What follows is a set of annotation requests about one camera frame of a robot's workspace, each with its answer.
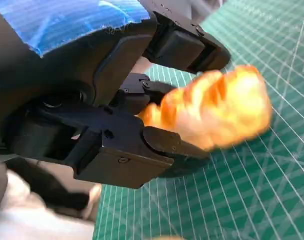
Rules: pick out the black left hand, blue tape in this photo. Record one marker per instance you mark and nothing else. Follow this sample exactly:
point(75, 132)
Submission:
point(67, 100)

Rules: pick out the long twisted golden bread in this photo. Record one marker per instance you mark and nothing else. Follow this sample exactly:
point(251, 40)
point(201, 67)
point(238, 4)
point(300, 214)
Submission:
point(216, 107)

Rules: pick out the green cutting mat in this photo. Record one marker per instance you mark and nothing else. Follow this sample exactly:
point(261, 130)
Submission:
point(241, 200)

